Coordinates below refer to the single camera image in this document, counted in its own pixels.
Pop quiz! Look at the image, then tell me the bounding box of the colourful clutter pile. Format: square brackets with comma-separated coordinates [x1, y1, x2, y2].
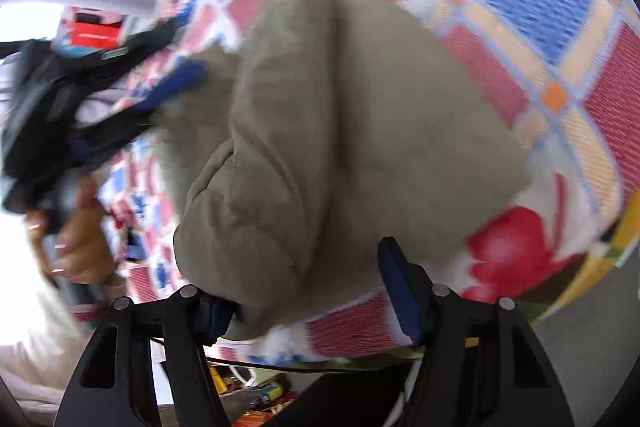
[207, 364, 301, 427]

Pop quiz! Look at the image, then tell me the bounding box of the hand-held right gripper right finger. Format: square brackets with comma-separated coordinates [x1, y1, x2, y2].
[377, 236, 576, 427]

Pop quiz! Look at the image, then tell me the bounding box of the patterned leaf print bedspread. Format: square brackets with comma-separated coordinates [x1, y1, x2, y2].
[97, 0, 640, 363]

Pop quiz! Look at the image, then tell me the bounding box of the red box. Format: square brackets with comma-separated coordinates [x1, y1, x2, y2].
[64, 7, 126, 53]

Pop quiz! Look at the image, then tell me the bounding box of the khaki puffer jacket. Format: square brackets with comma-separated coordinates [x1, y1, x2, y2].
[150, 0, 533, 343]

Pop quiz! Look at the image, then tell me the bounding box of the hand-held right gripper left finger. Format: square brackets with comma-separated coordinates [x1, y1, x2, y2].
[52, 284, 236, 427]

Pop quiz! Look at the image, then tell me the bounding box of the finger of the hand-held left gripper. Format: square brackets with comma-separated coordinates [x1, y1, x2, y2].
[75, 60, 211, 158]
[97, 17, 181, 73]

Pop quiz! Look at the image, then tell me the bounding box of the person's left hand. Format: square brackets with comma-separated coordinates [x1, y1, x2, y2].
[25, 177, 118, 288]

